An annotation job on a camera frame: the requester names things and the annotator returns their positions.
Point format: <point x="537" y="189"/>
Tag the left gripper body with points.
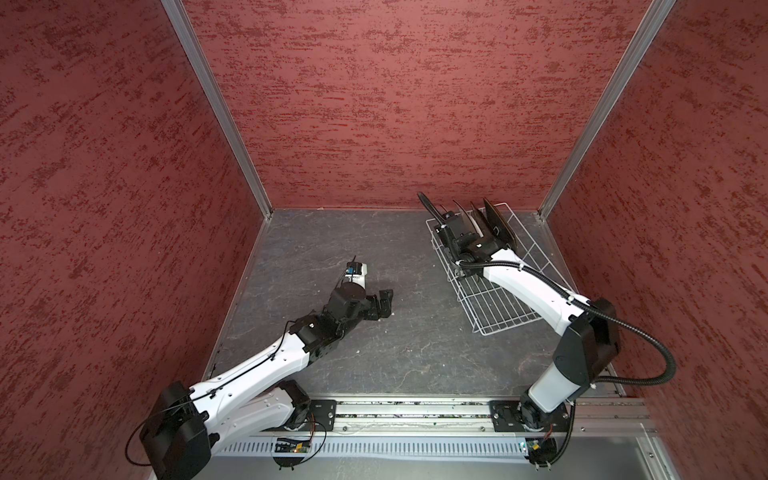
<point x="368" y="310"/>

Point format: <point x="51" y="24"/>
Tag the white square plate black rim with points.
<point x="445" y="234"/>

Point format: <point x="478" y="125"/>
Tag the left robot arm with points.
<point x="188" y="425"/>

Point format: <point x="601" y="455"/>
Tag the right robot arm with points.
<point x="490" y="308"/>

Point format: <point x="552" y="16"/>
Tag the floral square plate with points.
<point x="482" y="213"/>

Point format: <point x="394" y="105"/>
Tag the black plate yellow rim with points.
<point x="499" y="227"/>

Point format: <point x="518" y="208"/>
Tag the right corner aluminium profile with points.
<point x="639" y="44"/>

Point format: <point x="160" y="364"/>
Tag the corner aluminium profile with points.
<point x="183" y="28"/>
<point x="639" y="44"/>

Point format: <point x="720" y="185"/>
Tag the left corner aluminium profile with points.
<point x="183" y="28"/>

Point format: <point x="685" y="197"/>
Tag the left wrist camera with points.
<point x="355" y="272"/>

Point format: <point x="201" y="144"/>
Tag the white wire dish rack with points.
<point x="491" y="308"/>

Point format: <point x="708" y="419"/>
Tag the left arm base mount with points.
<point x="316" y="413"/>

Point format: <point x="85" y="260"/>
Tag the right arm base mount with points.
<point x="514" y="416"/>

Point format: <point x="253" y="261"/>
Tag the aluminium front rail frame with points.
<point x="460" y="429"/>

